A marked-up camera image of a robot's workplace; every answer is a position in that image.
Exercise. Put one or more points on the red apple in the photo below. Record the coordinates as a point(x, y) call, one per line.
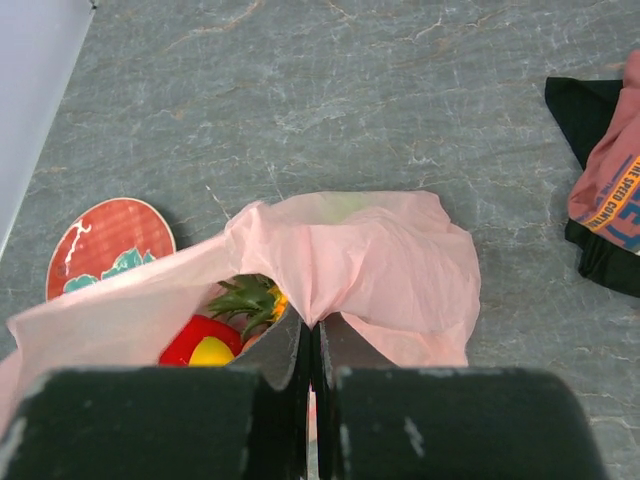
point(179, 350)

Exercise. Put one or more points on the white fruit plate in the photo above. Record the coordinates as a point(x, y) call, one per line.
point(109, 238)

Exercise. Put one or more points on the red printed t-shirt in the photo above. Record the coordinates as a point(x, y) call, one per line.
point(605, 198)

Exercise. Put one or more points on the black cloth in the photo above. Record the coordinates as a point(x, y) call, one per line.
point(583, 110)

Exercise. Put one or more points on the yellow mango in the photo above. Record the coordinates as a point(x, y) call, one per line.
point(211, 351)

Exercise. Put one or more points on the pink plastic bag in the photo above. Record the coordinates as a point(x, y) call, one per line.
point(397, 268)

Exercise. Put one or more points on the peach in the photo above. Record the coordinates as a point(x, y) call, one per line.
point(250, 342)

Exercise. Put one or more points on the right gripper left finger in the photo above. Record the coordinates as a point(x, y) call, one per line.
point(247, 420)

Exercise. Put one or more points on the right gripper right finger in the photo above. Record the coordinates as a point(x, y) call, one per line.
point(379, 421)

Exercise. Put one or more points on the pineapple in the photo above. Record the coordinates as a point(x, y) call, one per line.
point(256, 296)

